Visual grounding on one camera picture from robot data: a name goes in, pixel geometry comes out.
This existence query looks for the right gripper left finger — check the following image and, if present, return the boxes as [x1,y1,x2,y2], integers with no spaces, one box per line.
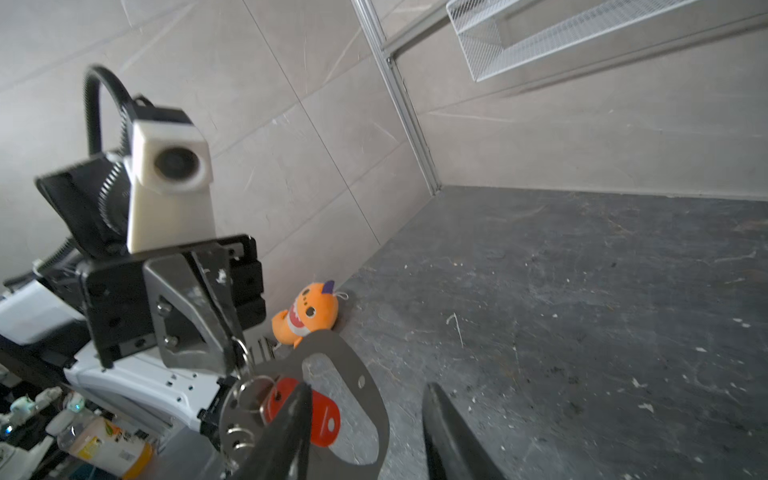
[230,382,312,480]

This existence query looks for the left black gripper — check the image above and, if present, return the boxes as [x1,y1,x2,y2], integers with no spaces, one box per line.
[77,235,266,376]

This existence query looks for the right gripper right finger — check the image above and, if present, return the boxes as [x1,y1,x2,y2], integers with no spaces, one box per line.
[422,382,505,480]

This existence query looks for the red key tag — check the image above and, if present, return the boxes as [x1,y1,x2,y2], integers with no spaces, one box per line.
[261,377,341,448]

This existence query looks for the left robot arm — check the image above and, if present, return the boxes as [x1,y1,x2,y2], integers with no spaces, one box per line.
[1,147,266,463]

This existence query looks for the orange plush shark toy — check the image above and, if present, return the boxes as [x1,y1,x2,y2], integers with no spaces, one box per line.
[271,280,349,348]

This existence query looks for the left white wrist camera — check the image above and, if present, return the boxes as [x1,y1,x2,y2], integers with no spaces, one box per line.
[125,103,216,254]

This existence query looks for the black corrugated cable conduit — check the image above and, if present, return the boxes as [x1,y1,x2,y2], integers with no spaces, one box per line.
[82,64,137,157]

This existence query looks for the white wire mesh basket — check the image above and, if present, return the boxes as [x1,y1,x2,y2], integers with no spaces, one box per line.
[446,1,690,82]

